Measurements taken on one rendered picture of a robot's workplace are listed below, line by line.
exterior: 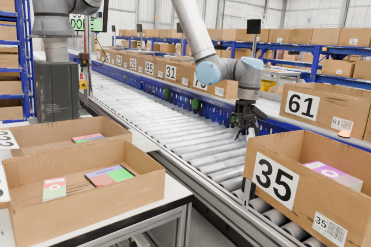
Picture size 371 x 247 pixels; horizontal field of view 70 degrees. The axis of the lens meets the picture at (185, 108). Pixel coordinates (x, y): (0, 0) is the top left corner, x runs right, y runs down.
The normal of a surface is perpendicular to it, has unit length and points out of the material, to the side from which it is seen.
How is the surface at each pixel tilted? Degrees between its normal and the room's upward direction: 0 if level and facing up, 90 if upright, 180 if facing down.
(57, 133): 89
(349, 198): 90
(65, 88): 90
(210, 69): 98
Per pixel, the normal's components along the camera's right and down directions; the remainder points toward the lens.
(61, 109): 0.60, 0.23
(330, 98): -0.82, 0.08
